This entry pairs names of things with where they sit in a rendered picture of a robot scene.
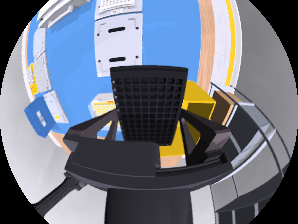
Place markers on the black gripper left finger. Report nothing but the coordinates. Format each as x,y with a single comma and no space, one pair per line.
91,127

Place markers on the blue bench mat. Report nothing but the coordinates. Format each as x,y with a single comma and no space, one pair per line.
171,35

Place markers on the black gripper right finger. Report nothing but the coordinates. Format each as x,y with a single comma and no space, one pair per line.
213,136

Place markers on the yellow open box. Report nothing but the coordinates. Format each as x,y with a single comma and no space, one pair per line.
202,105

